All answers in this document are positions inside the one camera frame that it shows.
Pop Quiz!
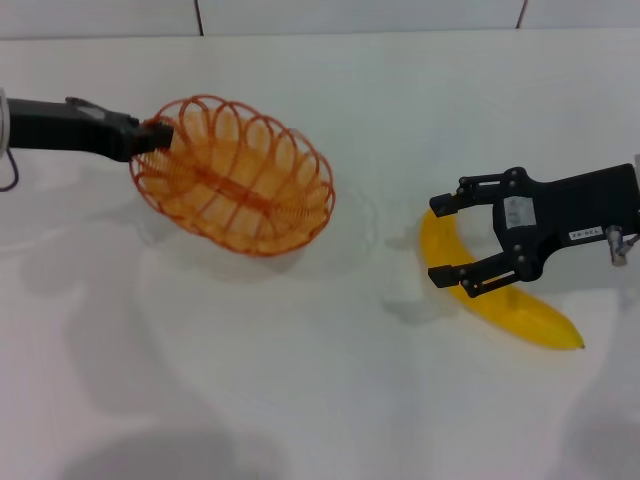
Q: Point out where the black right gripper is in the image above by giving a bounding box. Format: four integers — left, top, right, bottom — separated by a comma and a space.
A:
428, 163, 640, 300

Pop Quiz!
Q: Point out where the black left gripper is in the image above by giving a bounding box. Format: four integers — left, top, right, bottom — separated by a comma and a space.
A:
7, 97, 175, 162

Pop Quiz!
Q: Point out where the yellow banana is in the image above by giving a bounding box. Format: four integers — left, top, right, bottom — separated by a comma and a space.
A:
418, 207, 587, 352

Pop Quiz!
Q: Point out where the orange wire basket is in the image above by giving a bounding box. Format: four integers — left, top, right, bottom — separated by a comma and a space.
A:
128, 93, 336, 258

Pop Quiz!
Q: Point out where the silver cable connector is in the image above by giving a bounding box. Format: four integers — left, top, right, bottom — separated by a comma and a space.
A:
606, 225, 640, 267

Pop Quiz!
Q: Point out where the dark thin cable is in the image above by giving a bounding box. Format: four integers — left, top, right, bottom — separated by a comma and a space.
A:
0, 148, 22, 194

